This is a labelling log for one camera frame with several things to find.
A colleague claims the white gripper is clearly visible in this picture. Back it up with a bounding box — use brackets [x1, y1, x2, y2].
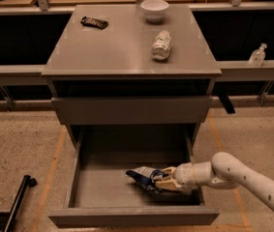
[155, 162, 197, 191]

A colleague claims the blue chip bag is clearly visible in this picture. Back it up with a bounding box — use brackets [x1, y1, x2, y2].
[126, 166, 168, 194]

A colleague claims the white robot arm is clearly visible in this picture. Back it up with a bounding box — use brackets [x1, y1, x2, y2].
[153, 152, 274, 212]

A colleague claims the closed grey upper drawer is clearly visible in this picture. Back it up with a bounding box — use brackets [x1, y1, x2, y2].
[51, 96, 212, 125]

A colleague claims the open grey lower drawer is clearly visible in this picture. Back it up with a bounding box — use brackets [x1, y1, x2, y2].
[49, 125, 219, 228]

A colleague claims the grey drawer cabinet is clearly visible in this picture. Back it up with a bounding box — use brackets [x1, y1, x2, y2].
[41, 3, 223, 229]

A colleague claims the crushed silver can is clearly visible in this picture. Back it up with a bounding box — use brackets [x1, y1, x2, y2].
[151, 30, 171, 61]

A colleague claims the white ceramic bowl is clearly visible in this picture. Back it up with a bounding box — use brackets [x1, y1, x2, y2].
[140, 0, 169, 22]

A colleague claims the black metal leg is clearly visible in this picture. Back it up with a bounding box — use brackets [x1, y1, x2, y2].
[1, 175, 37, 232]

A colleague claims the black candy bar wrapper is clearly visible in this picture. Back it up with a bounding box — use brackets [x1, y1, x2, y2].
[80, 16, 108, 30]

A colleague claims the grey metal rail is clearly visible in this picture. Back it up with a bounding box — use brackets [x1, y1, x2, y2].
[0, 60, 274, 86]

